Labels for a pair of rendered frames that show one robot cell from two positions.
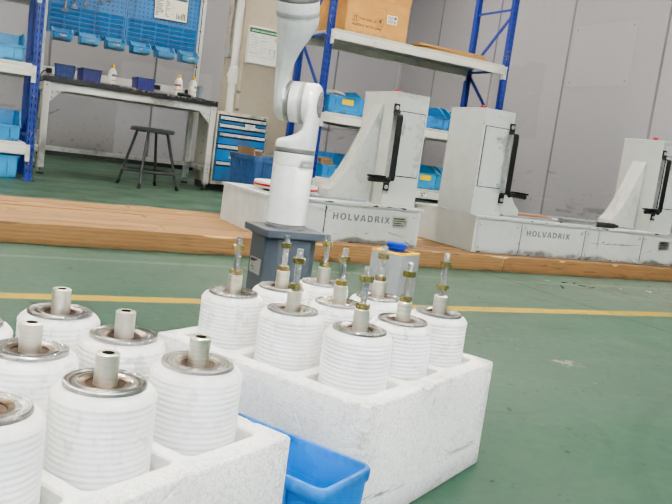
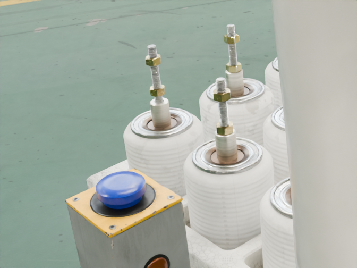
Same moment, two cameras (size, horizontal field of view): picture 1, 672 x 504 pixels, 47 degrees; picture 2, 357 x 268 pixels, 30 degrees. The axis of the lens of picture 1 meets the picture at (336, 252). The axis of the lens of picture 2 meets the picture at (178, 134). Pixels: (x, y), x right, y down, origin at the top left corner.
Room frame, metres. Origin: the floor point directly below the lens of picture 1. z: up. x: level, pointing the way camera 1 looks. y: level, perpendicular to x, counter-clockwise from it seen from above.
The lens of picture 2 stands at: (1.88, 0.10, 0.60)
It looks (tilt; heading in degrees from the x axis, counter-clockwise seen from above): 27 degrees down; 202
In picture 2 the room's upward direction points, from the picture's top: 7 degrees counter-clockwise
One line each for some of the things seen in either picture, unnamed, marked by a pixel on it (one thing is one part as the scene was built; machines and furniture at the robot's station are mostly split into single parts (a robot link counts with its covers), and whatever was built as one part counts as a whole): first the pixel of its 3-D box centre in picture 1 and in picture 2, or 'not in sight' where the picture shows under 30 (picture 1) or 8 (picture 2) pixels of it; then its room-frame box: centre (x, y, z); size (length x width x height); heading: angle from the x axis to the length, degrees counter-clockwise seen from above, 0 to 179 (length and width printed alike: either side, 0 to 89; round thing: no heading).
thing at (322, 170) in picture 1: (327, 164); not in sight; (6.62, 0.17, 0.36); 0.50 x 0.38 x 0.21; 29
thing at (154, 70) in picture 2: (444, 276); (155, 76); (1.22, -0.18, 0.31); 0.01 x 0.01 x 0.08
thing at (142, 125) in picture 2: (438, 313); (162, 123); (1.22, -0.18, 0.25); 0.08 x 0.08 x 0.01
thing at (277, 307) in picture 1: (292, 310); not in sight; (1.10, 0.05, 0.25); 0.08 x 0.08 x 0.01
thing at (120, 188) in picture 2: (396, 247); (121, 192); (1.48, -0.12, 0.32); 0.04 x 0.04 x 0.02
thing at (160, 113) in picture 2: (439, 305); (160, 113); (1.22, -0.18, 0.26); 0.02 x 0.02 x 0.03
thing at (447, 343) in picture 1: (430, 366); (170, 187); (1.22, -0.18, 0.16); 0.10 x 0.10 x 0.18
